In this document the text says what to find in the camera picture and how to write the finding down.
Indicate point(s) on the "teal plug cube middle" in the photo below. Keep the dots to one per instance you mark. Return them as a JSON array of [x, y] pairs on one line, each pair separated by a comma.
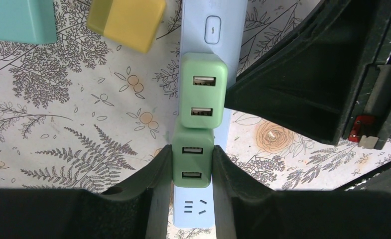
[[27, 21]]

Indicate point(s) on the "green plug cube bottom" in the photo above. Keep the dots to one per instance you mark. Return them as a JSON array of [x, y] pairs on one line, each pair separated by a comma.
[[203, 81]]

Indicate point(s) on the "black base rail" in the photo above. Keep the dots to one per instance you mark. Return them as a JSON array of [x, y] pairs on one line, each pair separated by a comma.
[[376, 180]]

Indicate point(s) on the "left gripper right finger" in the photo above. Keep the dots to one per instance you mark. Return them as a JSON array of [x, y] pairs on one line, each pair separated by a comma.
[[244, 208]]

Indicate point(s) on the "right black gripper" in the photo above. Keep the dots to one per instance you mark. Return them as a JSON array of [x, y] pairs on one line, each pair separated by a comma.
[[329, 78]]

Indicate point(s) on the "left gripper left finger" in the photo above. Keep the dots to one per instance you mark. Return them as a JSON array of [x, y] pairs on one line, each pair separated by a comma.
[[136, 208]]

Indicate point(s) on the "green plug cube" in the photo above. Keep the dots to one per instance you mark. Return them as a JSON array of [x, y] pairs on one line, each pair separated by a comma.
[[192, 154], [203, 81]]

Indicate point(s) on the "blue power strip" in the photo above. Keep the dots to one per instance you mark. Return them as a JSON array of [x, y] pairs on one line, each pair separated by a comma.
[[208, 26]]

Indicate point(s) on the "yellow plug cube lower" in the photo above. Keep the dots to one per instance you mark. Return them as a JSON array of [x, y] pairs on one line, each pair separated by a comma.
[[133, 23]]

